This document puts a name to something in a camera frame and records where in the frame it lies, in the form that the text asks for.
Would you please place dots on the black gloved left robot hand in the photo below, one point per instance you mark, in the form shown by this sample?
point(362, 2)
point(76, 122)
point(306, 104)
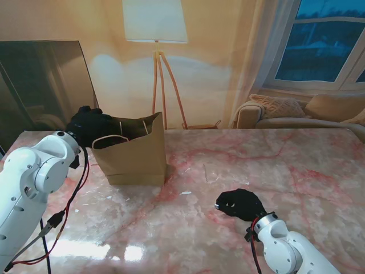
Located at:
point(91, 125)

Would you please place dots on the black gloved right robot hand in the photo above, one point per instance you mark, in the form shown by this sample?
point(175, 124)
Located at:
point(241, 204)

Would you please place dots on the kraft paper bag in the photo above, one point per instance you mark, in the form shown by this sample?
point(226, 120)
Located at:
point(137, 160)

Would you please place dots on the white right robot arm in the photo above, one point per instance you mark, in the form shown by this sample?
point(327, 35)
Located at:
point(288, 248)

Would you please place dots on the dark glass panel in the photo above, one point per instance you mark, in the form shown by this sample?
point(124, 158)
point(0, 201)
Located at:
point(42, 85)

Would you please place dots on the wicker basket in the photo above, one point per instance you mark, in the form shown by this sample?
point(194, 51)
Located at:
point(202, 126)

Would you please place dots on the beige sofa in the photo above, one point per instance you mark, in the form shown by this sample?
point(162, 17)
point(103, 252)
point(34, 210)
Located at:
point(285, 123)

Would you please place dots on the cream knitted cushion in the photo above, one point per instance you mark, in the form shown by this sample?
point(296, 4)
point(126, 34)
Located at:
point(278, 107)

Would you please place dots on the tripod floor lamp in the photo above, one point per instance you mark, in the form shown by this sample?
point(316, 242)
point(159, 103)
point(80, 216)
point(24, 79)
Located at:
point(155, 23)

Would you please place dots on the plain beige cushion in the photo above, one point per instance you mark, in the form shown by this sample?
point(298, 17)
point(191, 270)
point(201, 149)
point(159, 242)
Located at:
point(333, 107)

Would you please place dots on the sheer cream curtain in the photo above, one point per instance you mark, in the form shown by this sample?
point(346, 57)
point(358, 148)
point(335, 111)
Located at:
point(256, 57)

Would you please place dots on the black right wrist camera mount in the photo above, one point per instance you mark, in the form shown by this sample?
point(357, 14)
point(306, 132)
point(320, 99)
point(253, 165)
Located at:
point(249, 235)

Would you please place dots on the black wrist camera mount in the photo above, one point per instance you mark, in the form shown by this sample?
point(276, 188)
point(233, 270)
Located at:
point(75, 161)
point(249, 235)

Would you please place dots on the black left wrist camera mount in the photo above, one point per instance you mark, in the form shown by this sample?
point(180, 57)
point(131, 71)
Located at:
point(75, 161)

